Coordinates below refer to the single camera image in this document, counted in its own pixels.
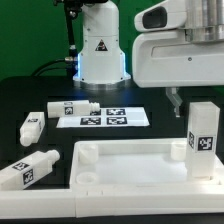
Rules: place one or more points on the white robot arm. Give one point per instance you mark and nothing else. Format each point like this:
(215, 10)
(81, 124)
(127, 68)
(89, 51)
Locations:
(94, 38)

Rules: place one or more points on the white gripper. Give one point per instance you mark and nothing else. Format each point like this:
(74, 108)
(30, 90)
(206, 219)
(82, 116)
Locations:
(166, 59)

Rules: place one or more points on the white L-shaped fence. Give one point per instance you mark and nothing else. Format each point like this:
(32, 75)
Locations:
(112, 201)

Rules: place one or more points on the white paper marker sheet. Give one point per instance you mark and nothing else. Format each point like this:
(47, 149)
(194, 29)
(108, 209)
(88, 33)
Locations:
(108, 117)

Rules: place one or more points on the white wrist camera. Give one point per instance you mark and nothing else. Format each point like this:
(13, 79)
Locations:
(168, 14)

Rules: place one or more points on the white desk top tray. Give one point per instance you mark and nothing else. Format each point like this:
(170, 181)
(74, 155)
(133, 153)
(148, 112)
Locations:
(138, 162)

